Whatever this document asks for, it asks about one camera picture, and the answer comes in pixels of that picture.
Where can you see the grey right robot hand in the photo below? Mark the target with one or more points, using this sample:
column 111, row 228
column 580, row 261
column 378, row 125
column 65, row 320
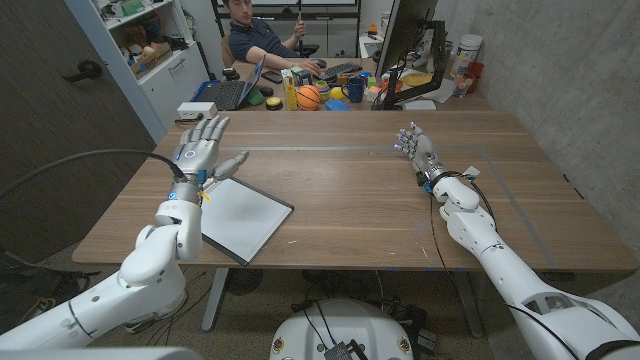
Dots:
column 422, row 150

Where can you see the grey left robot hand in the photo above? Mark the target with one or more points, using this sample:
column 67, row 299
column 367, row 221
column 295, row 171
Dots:
column 197, row 150

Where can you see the thin black stick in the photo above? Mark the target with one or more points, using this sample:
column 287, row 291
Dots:
column 300, row 7

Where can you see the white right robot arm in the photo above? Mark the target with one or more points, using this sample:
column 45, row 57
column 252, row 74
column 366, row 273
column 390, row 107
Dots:
column 515, row 280

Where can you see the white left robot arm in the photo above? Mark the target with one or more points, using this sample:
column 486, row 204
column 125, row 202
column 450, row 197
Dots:
column 155, row 270

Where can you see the small whiteboard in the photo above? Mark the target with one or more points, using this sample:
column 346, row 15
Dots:
column 245, row 220

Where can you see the white power box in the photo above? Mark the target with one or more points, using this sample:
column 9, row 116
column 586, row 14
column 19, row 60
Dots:
column 196, row 110

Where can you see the flat white box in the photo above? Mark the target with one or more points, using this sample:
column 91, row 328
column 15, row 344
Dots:
column 419, row 105

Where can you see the open black laptop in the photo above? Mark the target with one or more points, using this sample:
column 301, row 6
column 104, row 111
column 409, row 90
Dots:
column 225, row 94

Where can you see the white shelf cabinet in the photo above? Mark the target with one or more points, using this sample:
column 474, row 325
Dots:
column 170, row 85

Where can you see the yellow plate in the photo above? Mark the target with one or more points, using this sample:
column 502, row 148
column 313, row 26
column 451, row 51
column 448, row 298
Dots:
column 416, row 79

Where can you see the clear glass jar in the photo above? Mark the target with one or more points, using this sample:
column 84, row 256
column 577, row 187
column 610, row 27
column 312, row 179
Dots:
column 460, row 86

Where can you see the green dome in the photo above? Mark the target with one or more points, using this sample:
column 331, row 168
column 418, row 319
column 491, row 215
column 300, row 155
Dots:
column 255, row 97

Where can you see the yellow and black disc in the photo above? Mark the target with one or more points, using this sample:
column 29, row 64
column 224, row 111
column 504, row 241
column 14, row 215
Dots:
column 274, row 103

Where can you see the black computer mouse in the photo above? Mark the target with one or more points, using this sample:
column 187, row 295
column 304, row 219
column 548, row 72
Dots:
column 265, row 91

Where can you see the dark blue mug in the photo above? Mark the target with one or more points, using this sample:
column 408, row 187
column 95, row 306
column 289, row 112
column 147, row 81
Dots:
column 355, row 90

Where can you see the blue plastic container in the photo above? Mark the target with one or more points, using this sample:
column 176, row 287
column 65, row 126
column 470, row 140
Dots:
column 336, row 105

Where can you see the cardboard box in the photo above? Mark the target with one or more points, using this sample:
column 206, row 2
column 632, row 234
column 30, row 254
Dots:
column 150, row 60

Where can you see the yellow ball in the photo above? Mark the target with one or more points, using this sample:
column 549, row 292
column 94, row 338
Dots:
column 337, row 93

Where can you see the black smartphone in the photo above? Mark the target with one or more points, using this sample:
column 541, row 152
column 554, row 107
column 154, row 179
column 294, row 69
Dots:
column 272, row 76

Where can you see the white canister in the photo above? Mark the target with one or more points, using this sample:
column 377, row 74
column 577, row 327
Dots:
column 466, row 52

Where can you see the yellow bottle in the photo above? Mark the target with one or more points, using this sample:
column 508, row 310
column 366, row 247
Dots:
column 289, row 92

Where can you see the black keyboard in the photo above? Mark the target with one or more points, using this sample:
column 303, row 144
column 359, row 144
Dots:
column 341, row 70

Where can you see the colourful stacking cups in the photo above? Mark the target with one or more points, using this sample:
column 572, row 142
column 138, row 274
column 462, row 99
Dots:
column 323, row 90

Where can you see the black computer monitor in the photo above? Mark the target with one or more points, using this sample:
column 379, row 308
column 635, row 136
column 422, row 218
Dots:
column 405, row 30

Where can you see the orange basketball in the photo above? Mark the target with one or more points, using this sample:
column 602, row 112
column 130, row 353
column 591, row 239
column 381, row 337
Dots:
column 308, row 97

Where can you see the seated man in dark polo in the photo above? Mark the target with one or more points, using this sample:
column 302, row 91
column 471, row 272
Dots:
column 255, row 40

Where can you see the colourful small box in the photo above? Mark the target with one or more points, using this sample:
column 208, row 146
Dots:
column 301, row 76

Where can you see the round black fan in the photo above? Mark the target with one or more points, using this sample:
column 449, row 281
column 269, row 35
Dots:
column 244, row 281

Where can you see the grey table leg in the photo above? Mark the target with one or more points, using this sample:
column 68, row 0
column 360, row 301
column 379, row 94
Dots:
column 469, row 305
column 214, row 300

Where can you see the dark wooden door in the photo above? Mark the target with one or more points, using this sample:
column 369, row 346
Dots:
column 50, row 100

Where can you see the white sneaker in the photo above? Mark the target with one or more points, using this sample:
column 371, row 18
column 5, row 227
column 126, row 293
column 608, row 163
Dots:
column 173, row 308

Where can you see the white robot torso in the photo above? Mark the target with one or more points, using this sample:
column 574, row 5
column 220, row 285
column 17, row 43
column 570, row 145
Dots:
column 345, row 325

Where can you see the black backpack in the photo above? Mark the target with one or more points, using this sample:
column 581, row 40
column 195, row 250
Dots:
column 30, row 285

